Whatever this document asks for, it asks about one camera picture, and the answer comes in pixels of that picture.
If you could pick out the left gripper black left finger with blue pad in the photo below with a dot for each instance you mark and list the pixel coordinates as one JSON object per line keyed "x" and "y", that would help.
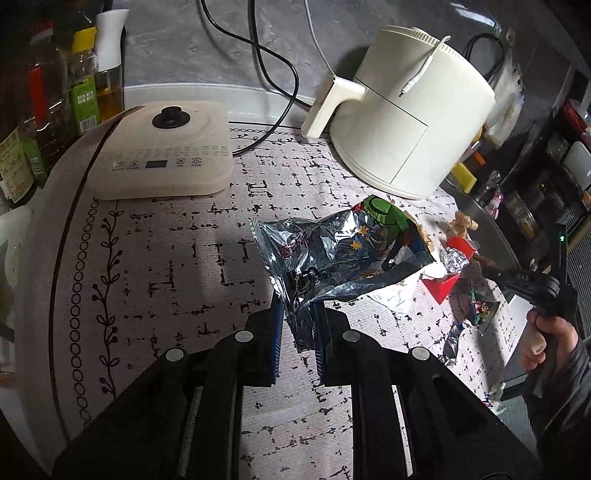
{"x": 182, "y": 417}

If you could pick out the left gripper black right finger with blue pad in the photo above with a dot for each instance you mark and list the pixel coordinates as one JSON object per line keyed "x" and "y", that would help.
{"x": 412, "y": 417}

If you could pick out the red paper piece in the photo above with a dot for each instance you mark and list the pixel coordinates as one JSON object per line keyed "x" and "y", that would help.
{"x": 440, "y": 288}

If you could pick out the silver foil snack bag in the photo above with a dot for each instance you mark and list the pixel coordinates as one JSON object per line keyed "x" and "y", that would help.
{"x": 343, "y": 256}

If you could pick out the steel kitchen sink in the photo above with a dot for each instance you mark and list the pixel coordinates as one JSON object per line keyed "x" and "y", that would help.
{"x": 492, "y": 243}

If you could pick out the person's right hand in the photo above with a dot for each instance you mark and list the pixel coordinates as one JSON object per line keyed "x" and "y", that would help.
{"x": 549, "y": 341}

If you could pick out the small colourful snack wrapper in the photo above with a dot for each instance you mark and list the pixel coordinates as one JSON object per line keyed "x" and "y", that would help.
{"x": 476, "y": 306}

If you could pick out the small torn foil wrapper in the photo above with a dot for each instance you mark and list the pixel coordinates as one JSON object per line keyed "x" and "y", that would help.
{"x": 451, "y": 346}

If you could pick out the crumpled aluminium foil ball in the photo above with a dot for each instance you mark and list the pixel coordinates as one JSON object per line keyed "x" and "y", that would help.
{"x": 453, "y": 260}

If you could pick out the crumpled brown paper bag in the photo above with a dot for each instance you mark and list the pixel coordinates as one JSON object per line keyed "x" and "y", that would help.
{"x": 462, "y": 224}

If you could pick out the yellow sponge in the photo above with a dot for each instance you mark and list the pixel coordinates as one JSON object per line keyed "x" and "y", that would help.
{"x": 464, "y": 177}

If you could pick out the patterned white table mat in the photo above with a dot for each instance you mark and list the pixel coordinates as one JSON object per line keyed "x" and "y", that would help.
{"x": 107, "y": 287}

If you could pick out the cream air fryer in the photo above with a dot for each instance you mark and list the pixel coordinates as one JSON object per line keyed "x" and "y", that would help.
{"x": 413, "y": 108}

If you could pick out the beige induction cooker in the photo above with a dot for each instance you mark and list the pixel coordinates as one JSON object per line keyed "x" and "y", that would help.
{"x": 165, "y": 149}

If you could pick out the red label dark bottle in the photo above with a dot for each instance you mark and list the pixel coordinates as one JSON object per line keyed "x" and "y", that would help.
{"x": 46, "y": 129}

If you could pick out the yellow cap green bottle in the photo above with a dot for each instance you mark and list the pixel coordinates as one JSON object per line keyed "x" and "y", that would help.
{"x": 82, "y": 87}

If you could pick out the white cap oil sprayer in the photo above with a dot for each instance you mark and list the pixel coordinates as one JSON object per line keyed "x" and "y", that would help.
{"x": 109, "y": 75}

